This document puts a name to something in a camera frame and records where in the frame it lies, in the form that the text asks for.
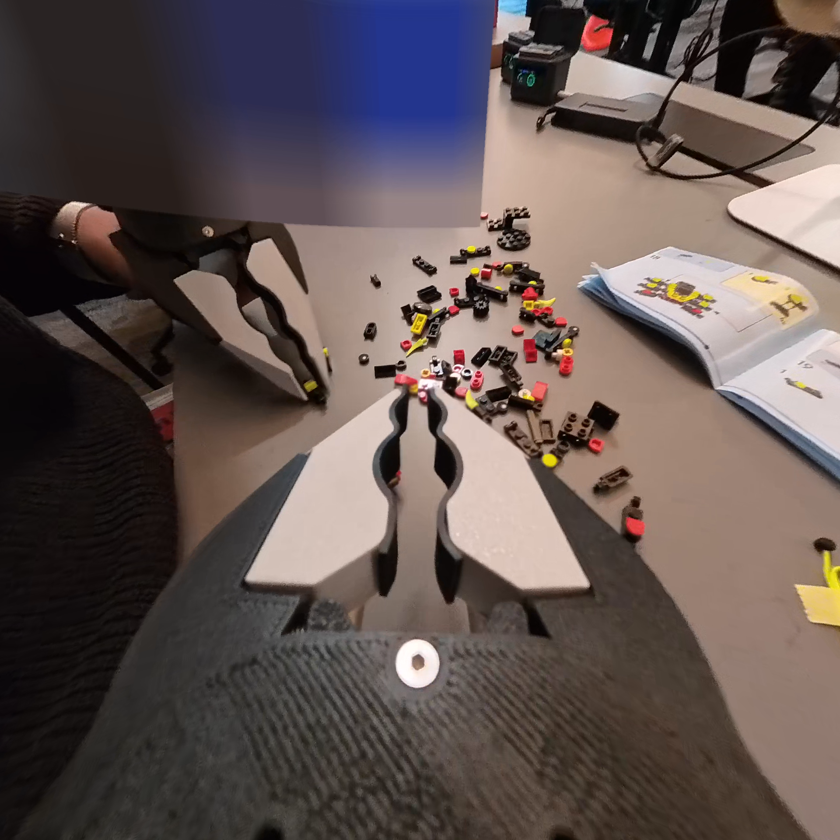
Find red printed magazine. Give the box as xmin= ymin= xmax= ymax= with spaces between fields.
xmin=147 ymin=387 xmax=176 ymax=454

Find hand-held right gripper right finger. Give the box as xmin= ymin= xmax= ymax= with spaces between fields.
xmin=427 ymin=388 xmax=593 ymax=626

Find black charging case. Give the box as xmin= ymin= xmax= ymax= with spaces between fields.
xmin=511 ymin=42 xmax=573 ymax=106
xmin=500 ymin=29 xmax=536 ymax=84

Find black office chair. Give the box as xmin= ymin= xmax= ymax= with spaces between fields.
xmin=62 ymin=298 xmax=176 ymax=389

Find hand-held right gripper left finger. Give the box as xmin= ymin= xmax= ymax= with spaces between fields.
xmin=243 ymin=387 xmax=411 ymax=626

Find scattered loose lego pieces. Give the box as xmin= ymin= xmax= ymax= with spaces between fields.
xmin=360 ymin=206 xmax=647 ymax=542

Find person's left hand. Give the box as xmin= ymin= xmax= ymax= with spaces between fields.
xmin=75 ymin=206 xmax=145 ymax=293

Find black cable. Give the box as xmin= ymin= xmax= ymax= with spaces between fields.
xmin=635 ymin=26 xmax=840 ymax=182

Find person's left forearm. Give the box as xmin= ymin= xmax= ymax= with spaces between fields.
xmin=0 ymin=192 xmax=70 ymax=299

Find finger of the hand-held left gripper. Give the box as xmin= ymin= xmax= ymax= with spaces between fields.
xmin=239 ymin=236 xmax=332 ymax=395
xmin=174 ymin=270 xmax=317 ymax=403

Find lime lego string with tag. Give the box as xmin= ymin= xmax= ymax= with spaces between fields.
xmin=794 ymin=538 xmax=840 ymax=624

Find lego instruction booklet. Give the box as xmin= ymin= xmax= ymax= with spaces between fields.
xmin=577 ymin=246 xmax=840 ymax=480

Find white monitor stand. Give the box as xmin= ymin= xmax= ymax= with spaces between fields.
xmin=727 ymin=164 xmax=840 ymax=270

